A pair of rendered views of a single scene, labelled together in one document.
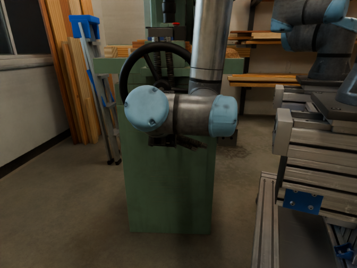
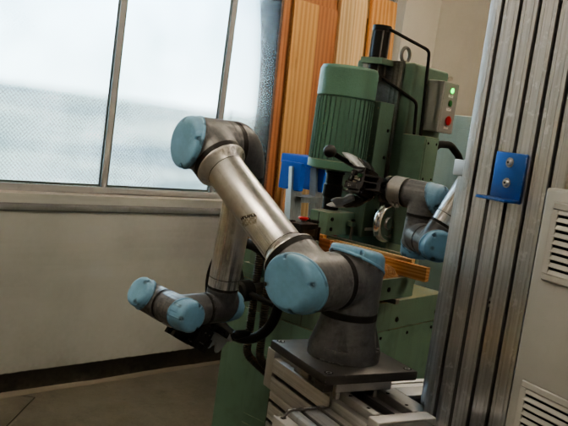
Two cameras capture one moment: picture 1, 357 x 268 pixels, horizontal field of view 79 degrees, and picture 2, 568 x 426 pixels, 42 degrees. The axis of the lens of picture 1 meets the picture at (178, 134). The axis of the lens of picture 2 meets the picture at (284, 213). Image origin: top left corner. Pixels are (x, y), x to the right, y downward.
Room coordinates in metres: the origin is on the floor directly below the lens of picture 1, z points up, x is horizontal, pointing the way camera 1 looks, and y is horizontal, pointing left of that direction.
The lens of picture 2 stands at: (-0.82, -1.24, 1.27)
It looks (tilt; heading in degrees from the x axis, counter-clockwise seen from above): 6 degrees down; 38
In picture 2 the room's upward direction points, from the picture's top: 8 degrees clockwise
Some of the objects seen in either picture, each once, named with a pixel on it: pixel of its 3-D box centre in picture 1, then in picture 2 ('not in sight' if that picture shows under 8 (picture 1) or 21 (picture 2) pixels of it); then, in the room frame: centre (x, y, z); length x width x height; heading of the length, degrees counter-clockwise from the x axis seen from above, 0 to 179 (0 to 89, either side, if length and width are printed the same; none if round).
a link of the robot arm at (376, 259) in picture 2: not in sight; (352, 276); (0.47, -0.44, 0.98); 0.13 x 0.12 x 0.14; 174
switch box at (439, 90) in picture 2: not in sight; (440, 106); (1.38, -0.11, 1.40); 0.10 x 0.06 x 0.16; 178
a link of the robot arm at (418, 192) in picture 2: not in sight; (424, 198); (0.87, -0.37, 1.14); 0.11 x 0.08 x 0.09; 88
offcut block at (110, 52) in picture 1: (111, 52); not in sight; (0.95, 0.28, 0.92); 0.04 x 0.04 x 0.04; 67
